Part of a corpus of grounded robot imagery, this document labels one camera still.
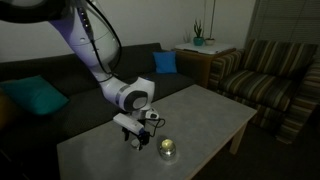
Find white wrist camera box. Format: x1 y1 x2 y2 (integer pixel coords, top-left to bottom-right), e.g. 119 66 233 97
113 113 144 135

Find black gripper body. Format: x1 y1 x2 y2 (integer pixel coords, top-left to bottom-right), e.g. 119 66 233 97
122 116 150 136

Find wooden side table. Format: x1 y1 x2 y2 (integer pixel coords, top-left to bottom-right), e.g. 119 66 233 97
174 48 235 88

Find grey coffee table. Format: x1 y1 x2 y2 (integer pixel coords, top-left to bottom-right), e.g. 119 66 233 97
57 85 256 180

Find white board on side table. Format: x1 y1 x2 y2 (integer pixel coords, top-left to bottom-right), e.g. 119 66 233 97
175 42 234 55

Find teal pot with plant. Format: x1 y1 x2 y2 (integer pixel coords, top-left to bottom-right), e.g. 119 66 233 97
193 20 204 46

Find small silver metal jar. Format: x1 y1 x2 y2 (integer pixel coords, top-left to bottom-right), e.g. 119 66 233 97
159 139 176 160

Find dark grey fabric sofa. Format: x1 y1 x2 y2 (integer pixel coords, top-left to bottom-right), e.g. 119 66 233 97
0 43 195 180

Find blue square cushion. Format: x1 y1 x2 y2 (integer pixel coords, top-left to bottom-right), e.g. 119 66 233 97
153 51 177 73

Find teal square cushion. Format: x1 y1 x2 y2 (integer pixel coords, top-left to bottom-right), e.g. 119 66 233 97
0 75 69 115

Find round silver metal lid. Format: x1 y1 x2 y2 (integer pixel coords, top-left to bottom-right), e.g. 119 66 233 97
131 139 141 150

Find striped fabric armchair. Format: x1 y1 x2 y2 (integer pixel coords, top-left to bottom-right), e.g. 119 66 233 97
208 39 320 144

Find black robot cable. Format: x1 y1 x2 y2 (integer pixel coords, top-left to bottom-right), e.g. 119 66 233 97
75 0 123 84

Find small white plant pot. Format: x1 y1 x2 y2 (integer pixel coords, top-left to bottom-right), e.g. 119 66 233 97
205 38 215 46

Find window blinds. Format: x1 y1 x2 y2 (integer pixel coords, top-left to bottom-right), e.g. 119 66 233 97
248 0 320 44

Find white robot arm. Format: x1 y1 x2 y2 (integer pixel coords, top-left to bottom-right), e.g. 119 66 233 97
0 0 159 149

